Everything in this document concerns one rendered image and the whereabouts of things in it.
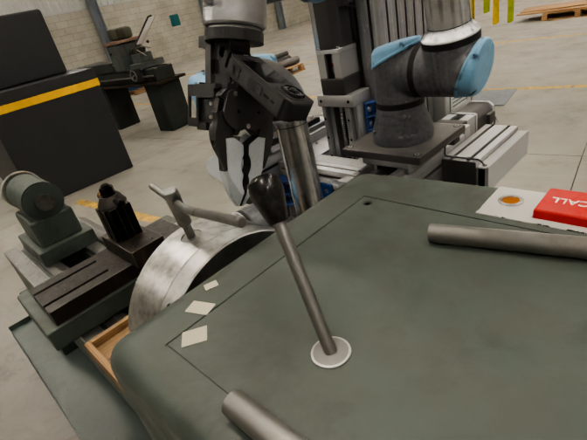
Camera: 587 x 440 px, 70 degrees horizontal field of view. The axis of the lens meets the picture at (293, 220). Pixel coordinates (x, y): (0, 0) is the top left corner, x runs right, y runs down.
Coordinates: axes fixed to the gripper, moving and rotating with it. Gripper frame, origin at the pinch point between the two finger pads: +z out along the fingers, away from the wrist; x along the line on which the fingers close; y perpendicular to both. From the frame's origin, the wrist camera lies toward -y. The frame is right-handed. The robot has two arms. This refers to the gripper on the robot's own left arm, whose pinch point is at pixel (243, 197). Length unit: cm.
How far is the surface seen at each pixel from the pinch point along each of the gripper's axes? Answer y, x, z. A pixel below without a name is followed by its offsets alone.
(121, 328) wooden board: 55, -5, 44
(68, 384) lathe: 97, -3, 82
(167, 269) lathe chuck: 12.3, 4.4, 12.6
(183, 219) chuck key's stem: 12.9, 1.1, 5.5
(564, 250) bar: -33.5, -12.9, 0.9
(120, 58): 636, -261, -81
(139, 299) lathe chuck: 15.7, 7.4, 17.7
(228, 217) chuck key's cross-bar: -6.7, 7.3, 0.3
